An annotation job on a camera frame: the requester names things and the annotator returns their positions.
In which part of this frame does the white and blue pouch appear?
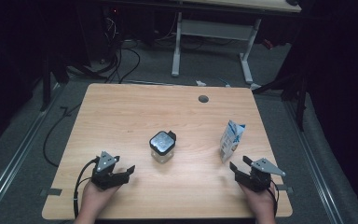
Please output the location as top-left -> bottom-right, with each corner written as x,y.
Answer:
219,119 -> 247,164

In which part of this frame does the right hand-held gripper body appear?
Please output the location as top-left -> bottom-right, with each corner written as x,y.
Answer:
234,158 -> 287,192

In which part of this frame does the person's left hand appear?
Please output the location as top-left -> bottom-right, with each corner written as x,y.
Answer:
78,180 -> 121,219

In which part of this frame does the clear jar with black lid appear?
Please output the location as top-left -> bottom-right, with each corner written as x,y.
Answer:
148,130 -> 177,164

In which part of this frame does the bundle of black cables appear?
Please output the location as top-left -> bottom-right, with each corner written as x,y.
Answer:
67,15 -> 142,85

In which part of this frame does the white-framed desk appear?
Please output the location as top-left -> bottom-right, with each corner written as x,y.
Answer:
105,0 -> 303,84

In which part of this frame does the grey tape strip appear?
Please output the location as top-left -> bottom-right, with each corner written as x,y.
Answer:
276,184 -> 295,195
39,188 -> 63,198

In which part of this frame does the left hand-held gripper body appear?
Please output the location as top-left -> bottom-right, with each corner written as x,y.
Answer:
90,151 -> 130,191

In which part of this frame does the left hand-held gripper black cable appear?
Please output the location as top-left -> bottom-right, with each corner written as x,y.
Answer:
72,157 -> 101,219

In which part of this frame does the black floor cable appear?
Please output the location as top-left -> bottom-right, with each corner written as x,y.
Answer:
42,102 -> 90,168

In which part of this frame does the hand-held gripper black cable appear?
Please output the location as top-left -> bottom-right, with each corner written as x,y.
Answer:
267,182 -> 281,217
72,157 -> 101,219

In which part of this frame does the black stand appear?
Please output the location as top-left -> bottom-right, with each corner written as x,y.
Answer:
39,50 -> 70,112
251,73 -> 310,133

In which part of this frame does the person's right hand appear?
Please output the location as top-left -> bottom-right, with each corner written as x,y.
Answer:
239,183 -> 277,219

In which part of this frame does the metal floor rail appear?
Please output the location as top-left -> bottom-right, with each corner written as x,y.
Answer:
0,81 -> 65,220
283,98 -> 345,224

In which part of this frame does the right hand-held gripper black cable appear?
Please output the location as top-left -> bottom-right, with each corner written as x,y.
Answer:
267,182 -> 281,217

